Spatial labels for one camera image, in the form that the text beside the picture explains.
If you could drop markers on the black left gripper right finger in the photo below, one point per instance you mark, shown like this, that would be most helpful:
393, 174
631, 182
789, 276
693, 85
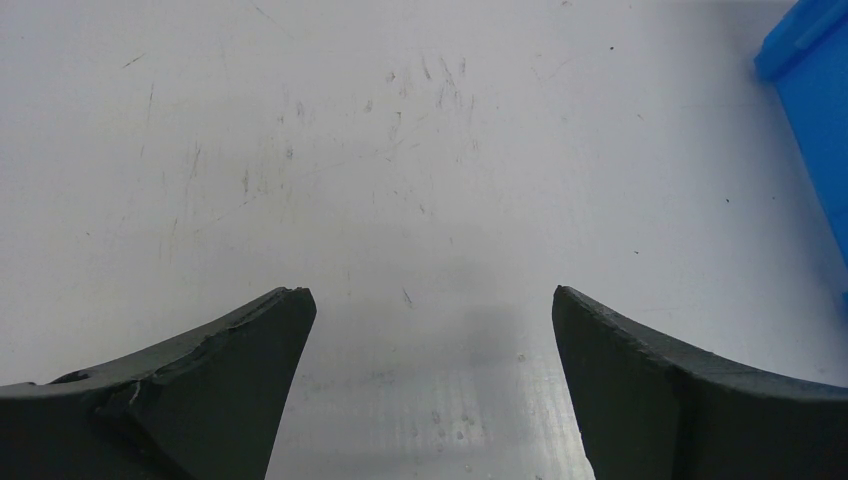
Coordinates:
650, 406

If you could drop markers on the blue plastic bin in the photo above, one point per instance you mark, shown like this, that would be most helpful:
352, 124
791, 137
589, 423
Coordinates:
805, 57

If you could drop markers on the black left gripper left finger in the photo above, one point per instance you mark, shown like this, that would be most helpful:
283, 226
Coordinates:
205, 404

